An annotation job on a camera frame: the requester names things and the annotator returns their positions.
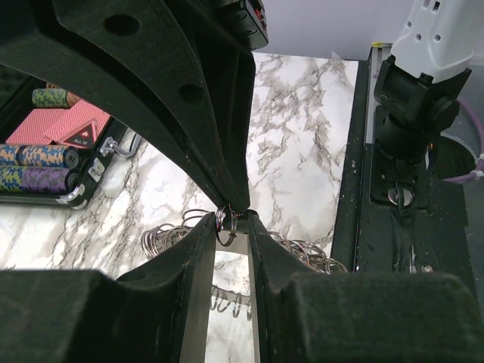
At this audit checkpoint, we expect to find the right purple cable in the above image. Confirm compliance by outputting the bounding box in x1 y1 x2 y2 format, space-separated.
440 96 484 185

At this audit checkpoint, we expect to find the pink playing card deck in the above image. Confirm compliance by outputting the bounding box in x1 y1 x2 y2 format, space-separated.
5 101 110 145

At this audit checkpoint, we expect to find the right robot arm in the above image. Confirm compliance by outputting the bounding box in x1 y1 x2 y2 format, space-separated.
1 1 483 212

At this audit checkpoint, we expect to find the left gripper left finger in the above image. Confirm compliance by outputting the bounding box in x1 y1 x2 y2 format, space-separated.
1 213 216 362

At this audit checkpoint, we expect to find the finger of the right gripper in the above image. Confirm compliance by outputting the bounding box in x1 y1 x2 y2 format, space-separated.
166 1 256 208
1 1 231 206

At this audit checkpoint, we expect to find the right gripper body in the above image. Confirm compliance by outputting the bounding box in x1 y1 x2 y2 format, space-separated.
215 0 268 51

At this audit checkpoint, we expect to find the black poker chip case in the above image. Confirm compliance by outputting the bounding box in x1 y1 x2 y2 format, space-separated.
1 67 141 209

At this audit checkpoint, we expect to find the green poker chip stack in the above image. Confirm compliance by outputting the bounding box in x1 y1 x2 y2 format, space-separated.
31 88 81 109

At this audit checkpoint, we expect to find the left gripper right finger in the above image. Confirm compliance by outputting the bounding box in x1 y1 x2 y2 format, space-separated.
247 214 483 362

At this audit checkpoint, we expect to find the round metal keyring disc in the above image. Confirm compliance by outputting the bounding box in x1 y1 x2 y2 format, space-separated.
141 209 348 321

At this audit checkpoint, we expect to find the black front mounting rail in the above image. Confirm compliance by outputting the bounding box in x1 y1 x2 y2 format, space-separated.
331 46 483 293

